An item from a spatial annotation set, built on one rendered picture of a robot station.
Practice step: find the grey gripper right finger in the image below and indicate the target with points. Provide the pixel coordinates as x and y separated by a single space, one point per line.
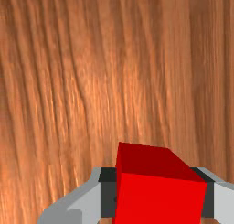
221 200

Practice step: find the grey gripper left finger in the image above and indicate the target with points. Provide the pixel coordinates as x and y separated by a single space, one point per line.
91 200

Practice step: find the red cube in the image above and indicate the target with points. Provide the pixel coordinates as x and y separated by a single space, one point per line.
158 194

